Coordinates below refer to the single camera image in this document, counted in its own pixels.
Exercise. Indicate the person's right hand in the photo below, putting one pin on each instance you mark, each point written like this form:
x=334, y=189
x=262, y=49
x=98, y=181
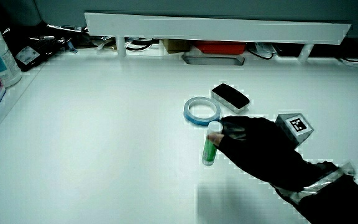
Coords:
x=259, y=149

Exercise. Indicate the green and white glue stick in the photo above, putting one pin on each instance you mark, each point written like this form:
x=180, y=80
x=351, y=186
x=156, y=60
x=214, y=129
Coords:
x=210, y=149

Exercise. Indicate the person's right forearm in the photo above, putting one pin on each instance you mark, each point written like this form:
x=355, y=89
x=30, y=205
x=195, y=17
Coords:
x=337, y=199

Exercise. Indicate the black whiteboard eraser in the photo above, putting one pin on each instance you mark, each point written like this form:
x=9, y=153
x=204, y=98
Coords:
x=231, y=96

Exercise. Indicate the blue tape roll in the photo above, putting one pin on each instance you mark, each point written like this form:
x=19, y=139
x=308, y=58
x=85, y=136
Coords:
x=201, y=110

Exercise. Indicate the red box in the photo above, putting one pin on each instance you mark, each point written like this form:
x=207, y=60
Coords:
x=221, y=47

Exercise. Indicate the white desk shelf riser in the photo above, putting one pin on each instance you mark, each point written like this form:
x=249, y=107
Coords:
x=216, y=29

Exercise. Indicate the brown cardboard box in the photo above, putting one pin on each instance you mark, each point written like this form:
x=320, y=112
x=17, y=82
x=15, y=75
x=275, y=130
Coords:
x=176, y=45

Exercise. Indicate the black bag with white label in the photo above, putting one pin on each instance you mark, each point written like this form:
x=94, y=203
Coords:
x=33, y=51

